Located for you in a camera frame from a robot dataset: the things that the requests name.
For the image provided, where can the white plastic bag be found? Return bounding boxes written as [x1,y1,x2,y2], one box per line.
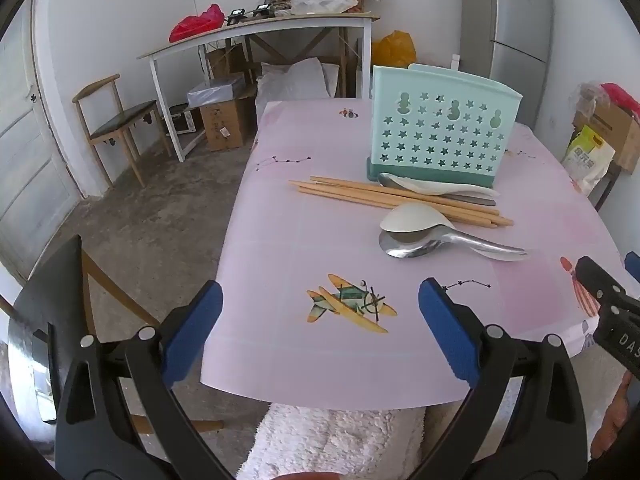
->
[290,0,360,16]

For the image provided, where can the large cardboard box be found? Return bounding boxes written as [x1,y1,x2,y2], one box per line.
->
[572,102,640,176]

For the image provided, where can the grey refrigerator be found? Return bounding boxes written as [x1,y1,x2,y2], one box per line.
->
[460,0,555,133]

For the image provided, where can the dark stool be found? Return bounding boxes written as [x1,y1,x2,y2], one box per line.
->
[594,164,623,212]

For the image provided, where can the black chair with wooden frame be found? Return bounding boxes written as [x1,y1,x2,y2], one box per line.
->
[7,235,226,436]

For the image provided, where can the brown cardboard box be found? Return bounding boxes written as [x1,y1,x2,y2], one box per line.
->
[200,97,258,152]
[206,42,251,81]

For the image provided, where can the plastic-wrapped grey box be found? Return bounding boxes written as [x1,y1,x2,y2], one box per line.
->
[187,76,246,107]

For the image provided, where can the white sack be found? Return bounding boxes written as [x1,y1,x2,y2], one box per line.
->
[255,57,337,121]

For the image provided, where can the white fluffy cloth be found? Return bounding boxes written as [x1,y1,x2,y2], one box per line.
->
[237,402,428,480]

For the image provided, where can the clear plastic wrap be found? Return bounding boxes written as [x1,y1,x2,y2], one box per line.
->
[575,80,608,111]

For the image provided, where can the yellow plastic bag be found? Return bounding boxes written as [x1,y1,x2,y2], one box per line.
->
[371,30,417,69]

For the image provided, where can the person's right hand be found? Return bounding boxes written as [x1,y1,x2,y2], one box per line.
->
[591,372,640,458]

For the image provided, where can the large metal spoon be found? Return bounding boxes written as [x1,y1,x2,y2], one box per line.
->
[378,227,526,260]

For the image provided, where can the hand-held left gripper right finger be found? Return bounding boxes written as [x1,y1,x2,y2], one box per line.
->
[419,277,588,480]

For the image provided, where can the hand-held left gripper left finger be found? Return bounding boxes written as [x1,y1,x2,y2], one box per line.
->
[55,280,236,480]

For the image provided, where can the white toaster oven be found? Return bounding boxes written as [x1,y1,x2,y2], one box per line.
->
[167,104,203,136]

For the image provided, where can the pile of wooden chopsticks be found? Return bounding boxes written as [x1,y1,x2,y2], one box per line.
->
[288,176,515,229]

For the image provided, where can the large white rice scoop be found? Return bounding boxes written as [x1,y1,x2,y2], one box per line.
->
[380,203,528,262]

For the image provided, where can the white door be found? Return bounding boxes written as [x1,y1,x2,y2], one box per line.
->
[0,0,83,281]

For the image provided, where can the red plastic bag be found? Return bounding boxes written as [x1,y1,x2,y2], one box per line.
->
[600,82,640,116]
[169,3,224,44]

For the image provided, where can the yellow and white rice bag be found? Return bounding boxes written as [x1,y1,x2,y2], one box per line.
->
[561,125,617,196]

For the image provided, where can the slim metal spoon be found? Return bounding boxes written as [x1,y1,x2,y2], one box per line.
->
[377,172,497,207]

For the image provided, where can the teal star-cutout utensil holder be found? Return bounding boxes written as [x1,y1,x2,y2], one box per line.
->
[366,63,523,184]

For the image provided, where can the white desk with wooden top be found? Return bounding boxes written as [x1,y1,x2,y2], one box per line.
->
[136,12,382,163]

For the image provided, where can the pink printed tablecloth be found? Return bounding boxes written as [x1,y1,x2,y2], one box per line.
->
[200,99,640,411]

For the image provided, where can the wooden chair with dark seat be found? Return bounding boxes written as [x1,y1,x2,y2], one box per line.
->
[72,73,173,188]

